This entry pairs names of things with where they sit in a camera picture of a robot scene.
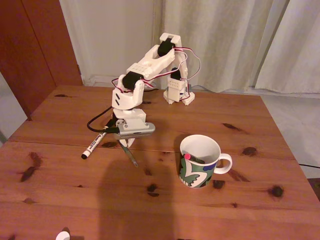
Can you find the clear green pen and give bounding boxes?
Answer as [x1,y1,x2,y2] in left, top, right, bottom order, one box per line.
[119,139,139,168]

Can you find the white marker with black cap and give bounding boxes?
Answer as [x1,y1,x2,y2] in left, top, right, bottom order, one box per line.
[80,119,113,160]

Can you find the white mug with green pattern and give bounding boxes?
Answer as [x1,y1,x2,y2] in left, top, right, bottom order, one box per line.
[178,134,233,190]

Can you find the thin black cable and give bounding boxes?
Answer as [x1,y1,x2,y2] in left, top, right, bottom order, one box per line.
[298,162,320,169]

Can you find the red white black servo cable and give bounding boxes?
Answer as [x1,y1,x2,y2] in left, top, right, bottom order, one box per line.
[172,45,203,82]
[110,76,132,95]
[139,67,176,88]

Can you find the brown wooden door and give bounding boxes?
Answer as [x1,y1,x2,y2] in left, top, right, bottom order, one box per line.
[0,0,84,121]

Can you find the silver camera box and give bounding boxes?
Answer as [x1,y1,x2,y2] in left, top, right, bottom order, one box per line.
[116,122,156,140]

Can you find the grey cable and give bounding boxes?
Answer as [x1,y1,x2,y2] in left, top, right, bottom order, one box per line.
[190,84,219,94]

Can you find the black camera cable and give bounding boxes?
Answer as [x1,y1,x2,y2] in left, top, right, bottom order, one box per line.
[86,105,121,134]

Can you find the black pen with red end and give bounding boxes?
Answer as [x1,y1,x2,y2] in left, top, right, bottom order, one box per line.
[183,153,206,166]

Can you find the white curtain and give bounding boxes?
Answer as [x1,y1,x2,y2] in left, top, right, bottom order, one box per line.
[254,0,320,95]
[149,0,292,94]

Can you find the small white round object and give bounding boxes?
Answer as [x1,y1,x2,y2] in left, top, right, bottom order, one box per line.
[55,230,72,240]

